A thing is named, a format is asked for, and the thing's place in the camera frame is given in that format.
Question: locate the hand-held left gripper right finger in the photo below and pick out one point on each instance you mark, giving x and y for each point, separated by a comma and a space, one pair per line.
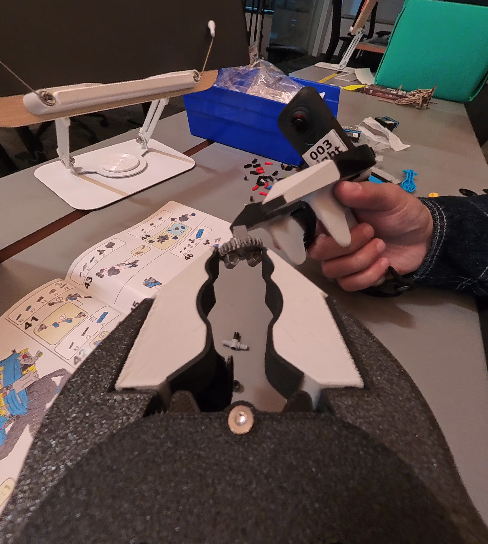
312, 335

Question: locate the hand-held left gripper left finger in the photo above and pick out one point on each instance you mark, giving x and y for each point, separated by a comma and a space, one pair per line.
163, 335

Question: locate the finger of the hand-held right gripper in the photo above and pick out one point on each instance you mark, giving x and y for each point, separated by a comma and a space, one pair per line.
265, 220
307, 182

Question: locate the grey gear assembly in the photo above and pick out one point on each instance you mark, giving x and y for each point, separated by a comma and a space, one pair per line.
239, 250

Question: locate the person's right forearm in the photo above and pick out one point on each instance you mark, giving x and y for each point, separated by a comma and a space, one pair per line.
473, 246

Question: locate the grey desk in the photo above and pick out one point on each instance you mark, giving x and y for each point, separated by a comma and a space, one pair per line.
397, 340

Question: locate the person's right hand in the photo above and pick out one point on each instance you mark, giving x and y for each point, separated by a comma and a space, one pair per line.
388, 229

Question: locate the pile of small pins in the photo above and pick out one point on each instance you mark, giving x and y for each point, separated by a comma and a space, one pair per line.
261, 180

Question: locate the blue plastic bin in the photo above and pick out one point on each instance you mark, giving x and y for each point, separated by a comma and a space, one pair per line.
248, 119

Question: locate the crumpled clear plastic wrap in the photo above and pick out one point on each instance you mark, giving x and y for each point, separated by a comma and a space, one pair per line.
265, 78

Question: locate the blue flat beam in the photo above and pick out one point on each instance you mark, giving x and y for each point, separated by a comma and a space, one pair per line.
378, 180

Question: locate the grey T-shaped connector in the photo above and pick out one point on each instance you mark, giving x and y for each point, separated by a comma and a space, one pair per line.
233, 342

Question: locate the crumpled white paper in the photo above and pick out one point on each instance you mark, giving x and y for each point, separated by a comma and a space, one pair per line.
380, 138

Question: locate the brown flat box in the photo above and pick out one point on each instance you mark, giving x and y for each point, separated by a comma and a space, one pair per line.
380, 89

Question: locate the small black box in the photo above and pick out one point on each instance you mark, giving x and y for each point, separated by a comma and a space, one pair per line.
386, 122

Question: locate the blue plastic wrench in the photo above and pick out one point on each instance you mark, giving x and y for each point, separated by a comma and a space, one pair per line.
409, 180

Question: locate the wooden model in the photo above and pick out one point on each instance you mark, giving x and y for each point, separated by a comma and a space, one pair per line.
414, 95

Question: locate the instruction booklet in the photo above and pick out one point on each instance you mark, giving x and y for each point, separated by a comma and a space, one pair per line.
35, 318

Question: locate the dark board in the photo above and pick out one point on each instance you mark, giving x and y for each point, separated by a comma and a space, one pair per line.
99, 38

